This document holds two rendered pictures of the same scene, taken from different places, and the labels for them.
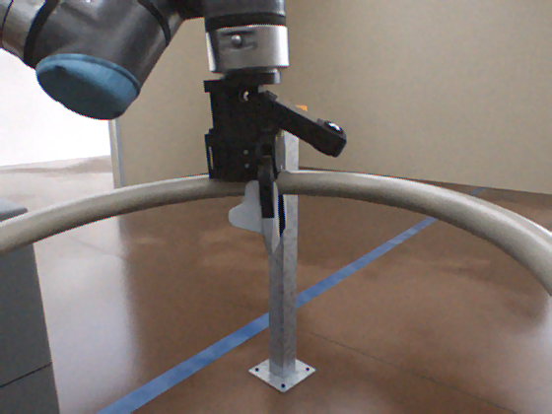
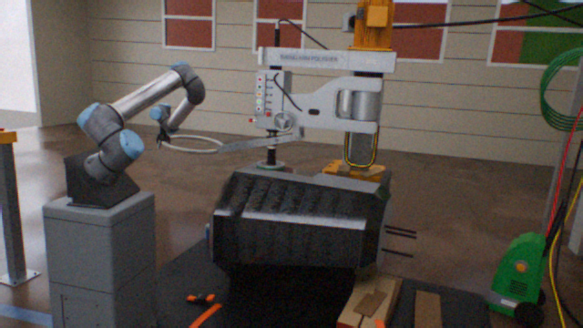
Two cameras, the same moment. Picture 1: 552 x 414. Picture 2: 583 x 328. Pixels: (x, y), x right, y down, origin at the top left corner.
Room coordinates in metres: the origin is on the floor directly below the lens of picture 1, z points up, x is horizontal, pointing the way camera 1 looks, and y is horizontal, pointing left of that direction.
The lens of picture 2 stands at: (0.88, 3.14, 1.60)
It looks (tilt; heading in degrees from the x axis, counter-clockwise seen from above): 14 degrees down; 244
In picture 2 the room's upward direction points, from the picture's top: 4 degrees clockwise
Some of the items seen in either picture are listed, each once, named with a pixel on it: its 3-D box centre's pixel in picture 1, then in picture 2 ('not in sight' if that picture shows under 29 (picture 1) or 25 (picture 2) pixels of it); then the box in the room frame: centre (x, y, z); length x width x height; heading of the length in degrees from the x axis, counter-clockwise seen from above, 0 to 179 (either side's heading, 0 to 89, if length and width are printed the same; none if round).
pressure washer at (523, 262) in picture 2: not in sight; (525, 254); (-1.71, 1.56, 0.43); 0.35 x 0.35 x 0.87; 31
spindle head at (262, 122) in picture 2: not in sight; (284, 102); (-0.28, 0.51, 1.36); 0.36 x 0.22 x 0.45; 140
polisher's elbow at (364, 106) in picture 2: not in sight; (364, 105); (-0.72, 0.88, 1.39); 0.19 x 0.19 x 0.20
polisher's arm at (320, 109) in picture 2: not in sight; (325, 107); (-0.51, 0.72, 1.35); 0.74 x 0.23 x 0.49; 140
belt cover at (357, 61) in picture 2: not in sight; (323, 62); (-0.48, 0.69, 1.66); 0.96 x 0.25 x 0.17; 140
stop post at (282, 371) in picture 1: (282, 249); (10, 207); (1.53, -0.02, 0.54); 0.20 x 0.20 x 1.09; 46
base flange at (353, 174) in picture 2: not in sight; (354, 169); (-1.07, 0.34, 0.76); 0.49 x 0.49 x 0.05; 46
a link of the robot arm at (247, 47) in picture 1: (247, 53); not in sight; (0.50, 0.03, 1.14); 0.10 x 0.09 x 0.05; 170
